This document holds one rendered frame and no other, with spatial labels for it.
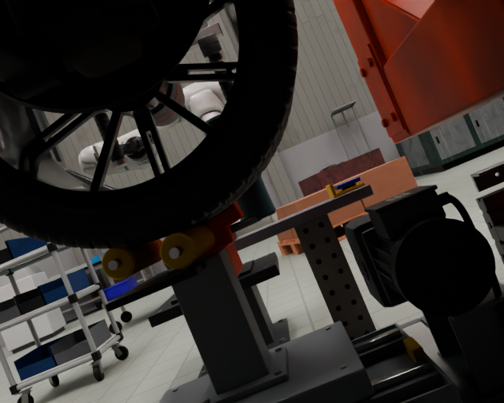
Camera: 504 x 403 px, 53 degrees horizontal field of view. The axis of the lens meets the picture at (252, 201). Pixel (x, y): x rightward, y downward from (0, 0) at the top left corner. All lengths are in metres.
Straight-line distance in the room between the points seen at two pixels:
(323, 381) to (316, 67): 8.69
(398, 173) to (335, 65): 5.01
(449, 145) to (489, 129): 0.59
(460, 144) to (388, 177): 3.09
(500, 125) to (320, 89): 3.14
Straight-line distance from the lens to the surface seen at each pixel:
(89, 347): 2.91
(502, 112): 7.83
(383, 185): 4.54
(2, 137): 1.01
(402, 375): 0.87
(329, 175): 6.17
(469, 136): 7.61
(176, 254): 0.79
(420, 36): 0.89
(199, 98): 2.20
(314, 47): 9.45
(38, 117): 1.20
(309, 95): 9.23
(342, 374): 0.82
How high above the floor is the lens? 0.50
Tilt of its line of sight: 1 degrees up
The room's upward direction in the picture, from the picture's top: 23 degrees counter-clockwise
